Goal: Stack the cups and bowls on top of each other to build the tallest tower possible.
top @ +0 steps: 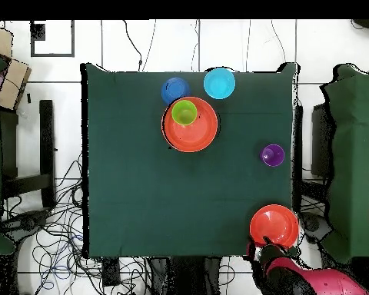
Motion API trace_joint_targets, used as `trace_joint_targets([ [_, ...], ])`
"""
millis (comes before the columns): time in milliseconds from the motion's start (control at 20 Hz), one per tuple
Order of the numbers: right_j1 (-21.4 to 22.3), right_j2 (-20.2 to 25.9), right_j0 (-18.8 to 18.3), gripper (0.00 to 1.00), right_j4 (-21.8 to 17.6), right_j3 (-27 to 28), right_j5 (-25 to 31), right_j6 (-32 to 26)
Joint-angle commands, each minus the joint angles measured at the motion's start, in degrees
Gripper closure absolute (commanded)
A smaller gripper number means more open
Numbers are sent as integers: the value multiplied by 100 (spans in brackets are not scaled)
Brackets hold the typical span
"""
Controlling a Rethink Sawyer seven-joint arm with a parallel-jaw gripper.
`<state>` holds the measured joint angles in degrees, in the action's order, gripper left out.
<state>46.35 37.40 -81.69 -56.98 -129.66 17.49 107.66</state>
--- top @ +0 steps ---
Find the black chair frame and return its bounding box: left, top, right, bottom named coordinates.
left=1, top=99, right=57, bottom=210

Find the black floor cable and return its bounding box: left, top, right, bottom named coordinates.
left=121, top=19, right=143, bottom=72

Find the purple cup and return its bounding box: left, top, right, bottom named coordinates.
left=259, top=144, right=286, bottom=167

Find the grey stand foot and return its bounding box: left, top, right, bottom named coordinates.
left=0, top=208, right=53, bottom=244
left=299, top=211, right=333, bottom=245

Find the dark green table cloth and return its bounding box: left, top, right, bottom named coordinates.
left=80, top=62, right=300, bottom=258

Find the small light blue bowl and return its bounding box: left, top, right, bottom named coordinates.
left=203, top=67, right=237, bottom=100

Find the large orange bowl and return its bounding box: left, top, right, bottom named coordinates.
left=161, top=96, right=219, bottom=154
left=249, top=204, right=300, bottom=249

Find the black box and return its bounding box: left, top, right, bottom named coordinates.
left=310, top=102, right=336, bottom=179

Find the black power strip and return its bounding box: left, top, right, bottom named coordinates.
left=101, top=257, right=121, bottom=287

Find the black square floor frame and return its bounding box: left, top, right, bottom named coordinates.
left=30, top=19, right=75, bottom=58

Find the green cup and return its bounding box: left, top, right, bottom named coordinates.
left=171, top=100, right=198, bottom=127

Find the small dark blue bowl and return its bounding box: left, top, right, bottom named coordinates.
left=161, top=77, right=192, bottom=105

